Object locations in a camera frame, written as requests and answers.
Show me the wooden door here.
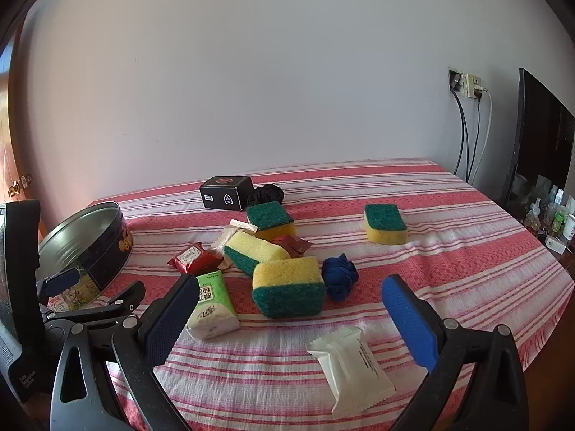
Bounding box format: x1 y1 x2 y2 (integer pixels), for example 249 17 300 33
0 31 28 203

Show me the yellow and green sponge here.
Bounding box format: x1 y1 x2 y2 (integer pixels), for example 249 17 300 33
245 202 297 241
223 232 292 277
252 257 326 319
364 204 409 245

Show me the dark red snack packet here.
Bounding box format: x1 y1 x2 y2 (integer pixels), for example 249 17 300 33
274 235 314 259

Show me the blue yarn ball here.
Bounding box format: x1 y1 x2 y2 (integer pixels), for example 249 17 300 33
322 254 359 301

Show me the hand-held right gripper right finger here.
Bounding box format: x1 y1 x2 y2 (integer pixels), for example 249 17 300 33
381 274 530 431

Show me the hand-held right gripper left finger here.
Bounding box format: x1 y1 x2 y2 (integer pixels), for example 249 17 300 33
51 274 201 431

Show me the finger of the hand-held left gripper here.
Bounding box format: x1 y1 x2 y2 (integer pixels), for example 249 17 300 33
37 268 84 311
42 281 147 337

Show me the white foil packet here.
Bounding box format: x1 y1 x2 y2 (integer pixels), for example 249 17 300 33
306 327 397 416

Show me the white cable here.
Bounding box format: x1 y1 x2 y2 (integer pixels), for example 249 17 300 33
474 89 493 186

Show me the brass door knob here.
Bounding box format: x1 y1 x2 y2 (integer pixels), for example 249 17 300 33
8 173 33 197

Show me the black cable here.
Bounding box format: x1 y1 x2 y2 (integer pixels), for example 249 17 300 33
467 98 481 182
453 89 471 177

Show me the black scrunchie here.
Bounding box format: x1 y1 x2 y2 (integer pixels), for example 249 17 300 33
246 184 285 209

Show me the black flat screen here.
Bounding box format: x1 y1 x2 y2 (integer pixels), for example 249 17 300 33
501 67 575 216

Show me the black box with red emblem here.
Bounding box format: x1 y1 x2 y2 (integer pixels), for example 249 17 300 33
199 176 255 211

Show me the green and white tissue pack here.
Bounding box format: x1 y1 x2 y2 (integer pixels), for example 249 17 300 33
185 270 241 340

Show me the round metal tin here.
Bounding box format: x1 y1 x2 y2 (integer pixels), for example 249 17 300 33
38 201 134 312

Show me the cluster of toiletry bottles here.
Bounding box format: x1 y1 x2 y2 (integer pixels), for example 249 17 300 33
512 173 575 243

